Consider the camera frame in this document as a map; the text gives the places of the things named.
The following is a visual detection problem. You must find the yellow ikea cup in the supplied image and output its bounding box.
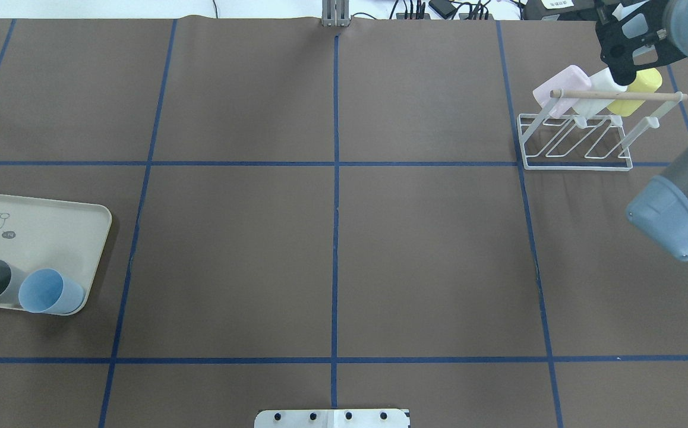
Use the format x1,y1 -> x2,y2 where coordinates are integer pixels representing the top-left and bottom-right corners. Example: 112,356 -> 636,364
607,67 -> 664,117

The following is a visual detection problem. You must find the white ikea cup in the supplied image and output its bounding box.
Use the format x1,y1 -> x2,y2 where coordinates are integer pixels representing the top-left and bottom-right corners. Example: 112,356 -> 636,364
571,67 -> 629,118

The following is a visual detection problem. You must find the white wire cup rack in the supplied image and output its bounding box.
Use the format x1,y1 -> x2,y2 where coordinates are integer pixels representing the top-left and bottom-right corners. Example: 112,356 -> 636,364
517,90 -> 688,171

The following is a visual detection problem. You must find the cream serving tray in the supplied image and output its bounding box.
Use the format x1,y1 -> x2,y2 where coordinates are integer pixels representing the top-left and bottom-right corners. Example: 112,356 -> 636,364
0,194 -> 112,316

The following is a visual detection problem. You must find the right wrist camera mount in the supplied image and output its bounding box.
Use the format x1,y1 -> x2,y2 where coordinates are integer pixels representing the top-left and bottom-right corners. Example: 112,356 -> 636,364
593,1 -> 688,85

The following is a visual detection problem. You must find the pink ikea cup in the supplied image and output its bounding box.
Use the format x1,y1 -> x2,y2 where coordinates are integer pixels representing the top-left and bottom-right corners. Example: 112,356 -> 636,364
532,65 -> 593,119

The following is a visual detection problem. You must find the light blue ikea cup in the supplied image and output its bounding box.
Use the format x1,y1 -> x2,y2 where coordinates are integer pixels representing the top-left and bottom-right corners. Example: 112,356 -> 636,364
18,269 -> 86,315

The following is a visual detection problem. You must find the aluminium frame post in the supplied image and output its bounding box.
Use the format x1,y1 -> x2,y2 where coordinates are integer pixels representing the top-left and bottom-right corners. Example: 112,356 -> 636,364
321,0 -> 351,27

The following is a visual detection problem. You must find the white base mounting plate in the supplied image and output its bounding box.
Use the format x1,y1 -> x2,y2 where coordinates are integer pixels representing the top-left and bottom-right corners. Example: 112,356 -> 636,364
254,408 -> 411,427

